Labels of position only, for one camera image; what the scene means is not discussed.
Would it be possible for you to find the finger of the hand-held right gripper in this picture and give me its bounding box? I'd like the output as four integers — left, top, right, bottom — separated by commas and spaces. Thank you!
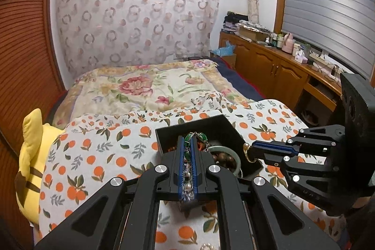
252, 125, 345, 153
252, 148, 338, 204

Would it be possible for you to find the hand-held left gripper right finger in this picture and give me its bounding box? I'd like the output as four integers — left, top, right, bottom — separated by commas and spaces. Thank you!
190, 136, 342, 250

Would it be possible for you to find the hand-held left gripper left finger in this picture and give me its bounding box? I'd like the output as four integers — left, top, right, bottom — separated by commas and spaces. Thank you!
35, 135, 189, 250

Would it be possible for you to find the purple crystal bracelet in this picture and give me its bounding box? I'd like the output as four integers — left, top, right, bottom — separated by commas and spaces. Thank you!
179, 147, 200, 211

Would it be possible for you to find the green stone bracelet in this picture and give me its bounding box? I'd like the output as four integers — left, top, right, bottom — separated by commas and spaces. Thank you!
184, 131, 209, 151

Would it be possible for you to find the gold pearl ring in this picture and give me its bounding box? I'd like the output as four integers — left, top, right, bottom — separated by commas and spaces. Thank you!
243, 143, 258, 163

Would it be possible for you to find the brown wooden bead bracelet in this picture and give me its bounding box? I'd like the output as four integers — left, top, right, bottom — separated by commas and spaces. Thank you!
211, 150, 238, 173

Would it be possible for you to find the pale jade bangle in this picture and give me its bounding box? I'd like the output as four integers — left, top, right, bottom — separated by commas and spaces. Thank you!
206, 145, 242, 175

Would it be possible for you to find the black jewelry box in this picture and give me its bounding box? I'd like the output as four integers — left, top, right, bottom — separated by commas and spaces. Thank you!
155, 114, 263, 180

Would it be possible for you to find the dark blue bed sheet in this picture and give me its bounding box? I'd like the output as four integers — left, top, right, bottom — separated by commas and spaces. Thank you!
209, 57, 267, 102

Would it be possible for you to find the white power strip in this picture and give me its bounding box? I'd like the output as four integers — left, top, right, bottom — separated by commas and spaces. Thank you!
309, 51, 329, 63

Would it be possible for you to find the wooden cabinet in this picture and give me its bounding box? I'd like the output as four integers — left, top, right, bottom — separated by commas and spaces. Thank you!
219, 31, 343, 127

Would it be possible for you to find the pink tissue box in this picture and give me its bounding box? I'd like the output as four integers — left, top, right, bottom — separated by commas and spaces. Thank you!
294, 49, 309, 63

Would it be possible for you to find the orange fruit print cloth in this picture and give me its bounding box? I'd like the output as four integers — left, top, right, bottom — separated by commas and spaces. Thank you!
38, 92, 349, 250

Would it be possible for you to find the floral blanket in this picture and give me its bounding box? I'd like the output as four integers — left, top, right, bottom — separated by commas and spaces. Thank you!
54, 59, 255, 127

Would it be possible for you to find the pink thermos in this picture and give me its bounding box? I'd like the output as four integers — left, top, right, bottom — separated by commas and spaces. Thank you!
282, 33, 294, 54

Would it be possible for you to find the blue plastic bag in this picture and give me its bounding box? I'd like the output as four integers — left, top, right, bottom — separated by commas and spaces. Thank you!
211, 42, 236, 56

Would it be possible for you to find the cardboard box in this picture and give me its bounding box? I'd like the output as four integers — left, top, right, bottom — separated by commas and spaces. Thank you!
236, 24, 268, 42

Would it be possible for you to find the grey window blind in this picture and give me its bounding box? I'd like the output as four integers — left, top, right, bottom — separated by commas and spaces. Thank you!
281, 0, 372, 78

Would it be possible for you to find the stack of folded clothes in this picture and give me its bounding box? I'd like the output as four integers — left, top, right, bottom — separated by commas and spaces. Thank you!
221, 12, 249, 34

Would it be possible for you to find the circle print sheer curtain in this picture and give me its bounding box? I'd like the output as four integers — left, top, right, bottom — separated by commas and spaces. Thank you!
52, 0, 220, 83

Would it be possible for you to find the yellow plush toy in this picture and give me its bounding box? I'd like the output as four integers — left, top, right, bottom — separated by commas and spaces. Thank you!
15, 108, 63, 224

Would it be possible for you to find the wooden louvered wardrobe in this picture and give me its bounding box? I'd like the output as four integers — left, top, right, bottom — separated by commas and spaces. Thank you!
0, 0, 66, 250

